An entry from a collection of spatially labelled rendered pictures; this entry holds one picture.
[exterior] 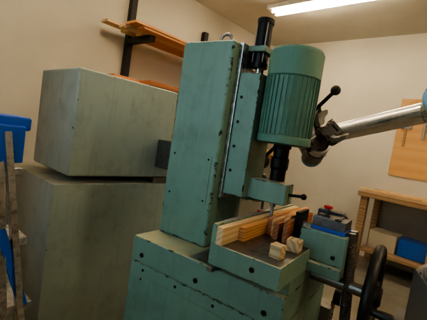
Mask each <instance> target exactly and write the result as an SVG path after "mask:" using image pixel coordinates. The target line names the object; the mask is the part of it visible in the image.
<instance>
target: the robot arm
mask: <svg viewBox="0 0 427 320"><path fill-rule="evenodd" d="M327 114H328V110H321V108H319V109H318V110H317V111H316V115H315V121H314V127H313V133H312V137H311V144H310V148H305V149H302V148H299V150H300V152H301V154H302V155H301V161H302V163H303V164H304V165H306V166H308V167H315V166H318V165H319V164H320V163H321V161H322V159H323V158H324V157H325V156H326V153H327V152H328V151H329V149H330V146H334V145H336V144H337V143H339V142H341V141H343V140H347V139H350V138H356V137H362V136H365V135H371V134H375V133H381V132H384V131H390V130H396V129H400V128H405V127H409V126H415V125H419V124H424V123H427V88H426V89H425V91H424V93H423V96H422V102H421V103H417V104H414V105H409V106H406V107H401V108H398V109H393V110H389V111H386V112H381V113H378V114H373V115H370V116H365V117H360V118H357V119H352V120H349V121H345V122H341V123H336V122H335V121H332V120H333V119H331V120H329V121H328V122H327V124H326V125H325V126H321V125H323V124H324V122H325V116H326V115H327ZM329 122H330V123H329ZM423 271H424V276H425V279H426V281H427V266H426V267H425V268H424V270H423Z"/></svg>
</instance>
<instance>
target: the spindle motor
mask: <svg viewBox="0 0 427 320"><path fill-rule="evenodd" d="M324 63H325V55H324V52H323V51H322V50H320V49H318V48H315V47H312V46H307V45H302V44H283V45H279V46H276V47H274V48H273V50H272V51H271V55H270V59H269V67H268V74H267V79H266V87H265V91H264V99H263V103H262V111H261V118H260V123H259V130H258V135H257V140H258V141H260V142H264V143H271V144H277V145H285V146H290V147H297V148H302V149H305V148H310V144H311V137H312V133H313V126H314V121H315V115H316V108H317V103H318V97H319V92H320V85H321V81H322V74H323V68H324Z"/></svg>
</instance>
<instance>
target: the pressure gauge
mask: <svg viewBox="0 0 427 320"><path fill-rule="evenodd" d="M341 292H342V291H341V290H339V289H337V288H336V289H335V292H334V296H333V299H332V300H331V304H330V305H331V306H332V309H335V305H337V306H340V303H341V294H342V293H341Z"/></svg>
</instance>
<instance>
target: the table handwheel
mask: <svg viewBox="0 0 427 320"><path fill-rule="evenodd" d="M386 260H387V249H386V247H385V246H384V245H381V244H380V245H377V246H376V248H375V249H374V251H373V254H372V256H371V259H370V262H369V266H368V269H367V273H366V276H365V280H364V284H363V285H362V284H359V283H356V282H353V281H351V283H350V284H351V285H349V288H347V289H348V291H349V293H350V294H352V295H355V296H358V297H360V303H359V306H358V312H357V317H356V320H374V319H375V317H373V316H371V315H370V310H371V308H372V309H377V308H378V307H380V304H381V300H382V296H383V289H382V285H383V279H384V273H385V268H386ZM309 278H310V279H313V280H315V281H318V282H320V283H323V284H326V285H329V286H331V287H334V288H337V289H339V290H342V289H344V286H343V285H344V284H343V283H342V282H343V278H341V279H340V280H339V281H335V280H332V279H329V278H327V277H323V276H321V275H318V274H315V273H313V272H310V275H309Z"/></svg>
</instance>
